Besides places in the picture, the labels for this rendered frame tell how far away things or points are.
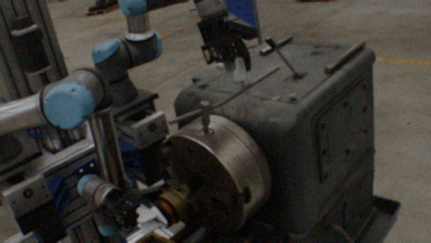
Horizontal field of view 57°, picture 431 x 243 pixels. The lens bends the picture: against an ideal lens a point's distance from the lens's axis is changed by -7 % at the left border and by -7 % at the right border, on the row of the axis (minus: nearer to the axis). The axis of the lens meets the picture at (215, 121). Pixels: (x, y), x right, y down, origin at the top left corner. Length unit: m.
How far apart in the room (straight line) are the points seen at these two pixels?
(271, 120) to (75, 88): 0.50
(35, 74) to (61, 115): 0.49
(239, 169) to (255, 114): 0.17
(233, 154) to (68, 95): 0.43
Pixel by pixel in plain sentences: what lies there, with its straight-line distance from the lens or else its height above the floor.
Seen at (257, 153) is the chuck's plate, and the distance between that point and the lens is 1.09.
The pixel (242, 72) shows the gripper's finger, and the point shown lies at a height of 1.35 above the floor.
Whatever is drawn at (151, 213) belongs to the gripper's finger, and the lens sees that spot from 1.06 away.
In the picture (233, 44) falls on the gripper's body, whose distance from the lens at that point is 1.06.
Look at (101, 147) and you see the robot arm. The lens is 1.29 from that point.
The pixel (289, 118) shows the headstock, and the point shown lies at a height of 1.24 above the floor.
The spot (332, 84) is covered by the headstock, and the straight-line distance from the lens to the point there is 1.23.
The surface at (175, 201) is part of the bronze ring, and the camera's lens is 1.06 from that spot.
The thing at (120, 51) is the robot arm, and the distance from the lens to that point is 1.58.
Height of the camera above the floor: 1.71
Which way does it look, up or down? 25 degrees down
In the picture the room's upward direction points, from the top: 11 degrees counter-clockwise
